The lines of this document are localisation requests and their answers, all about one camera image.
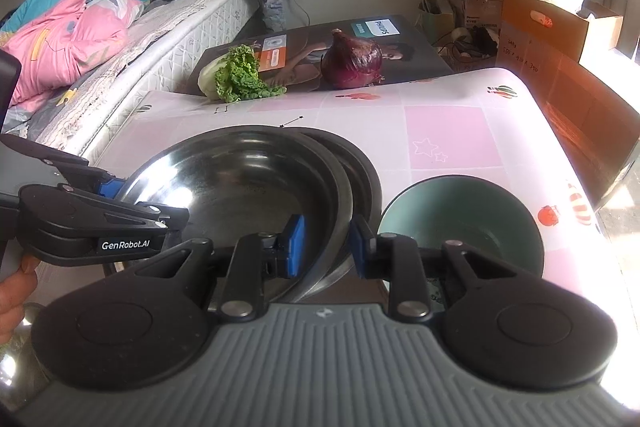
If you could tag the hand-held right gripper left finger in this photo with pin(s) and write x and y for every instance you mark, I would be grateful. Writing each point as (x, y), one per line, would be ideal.
(295, 247)

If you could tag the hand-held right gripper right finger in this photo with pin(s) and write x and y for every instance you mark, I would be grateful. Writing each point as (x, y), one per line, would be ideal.
(361, 247)

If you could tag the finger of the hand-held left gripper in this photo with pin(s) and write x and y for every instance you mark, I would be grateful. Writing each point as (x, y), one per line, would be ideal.
(100, 222)
(111, 188)

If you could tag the large steel plate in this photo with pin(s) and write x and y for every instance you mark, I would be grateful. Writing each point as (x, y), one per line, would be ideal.
(327, 288)
(225, 187)

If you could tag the deep steel basin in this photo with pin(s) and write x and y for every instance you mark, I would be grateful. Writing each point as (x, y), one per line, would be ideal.
(367, 187)

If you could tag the green ceramic bowl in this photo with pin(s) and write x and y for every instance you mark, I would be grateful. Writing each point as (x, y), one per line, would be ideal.
(450, 217)

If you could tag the person's left hand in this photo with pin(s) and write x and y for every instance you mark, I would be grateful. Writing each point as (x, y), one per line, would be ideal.
(15, 302)

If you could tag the pink patterned quilt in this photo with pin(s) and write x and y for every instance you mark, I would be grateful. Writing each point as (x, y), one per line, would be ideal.
(55, 37)

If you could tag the white quilted mattress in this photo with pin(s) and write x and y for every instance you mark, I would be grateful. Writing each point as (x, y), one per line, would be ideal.
(170, 42)

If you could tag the napa cabbage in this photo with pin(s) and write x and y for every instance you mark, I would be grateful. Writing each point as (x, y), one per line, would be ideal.
(235, 77)

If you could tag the red onion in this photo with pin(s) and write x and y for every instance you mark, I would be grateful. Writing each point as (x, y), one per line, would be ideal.
(352, 62)

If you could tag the flat printed box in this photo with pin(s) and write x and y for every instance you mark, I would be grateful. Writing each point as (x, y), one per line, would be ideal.
(300, 49)

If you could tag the pale paper bag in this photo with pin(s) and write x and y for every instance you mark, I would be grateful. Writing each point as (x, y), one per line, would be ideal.
(435, 22)

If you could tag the large closed cardboard box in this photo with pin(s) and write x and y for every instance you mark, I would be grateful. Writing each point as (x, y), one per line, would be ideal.
(585, 117)

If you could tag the open brown cardboard box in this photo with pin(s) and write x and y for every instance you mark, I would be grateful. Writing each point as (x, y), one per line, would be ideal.
(530, 37)

